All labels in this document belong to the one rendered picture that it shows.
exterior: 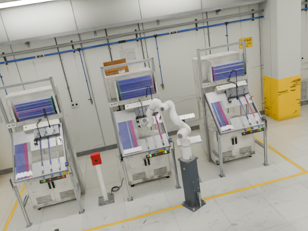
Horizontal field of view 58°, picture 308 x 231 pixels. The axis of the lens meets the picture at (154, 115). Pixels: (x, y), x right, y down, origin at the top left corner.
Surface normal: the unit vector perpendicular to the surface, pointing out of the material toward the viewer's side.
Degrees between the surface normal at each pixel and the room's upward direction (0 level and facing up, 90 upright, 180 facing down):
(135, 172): 90
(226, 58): 90
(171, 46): 90
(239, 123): 45
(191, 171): 90
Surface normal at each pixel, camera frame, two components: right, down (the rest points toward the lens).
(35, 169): 0.04, -0.43
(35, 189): 0.19, 0.29
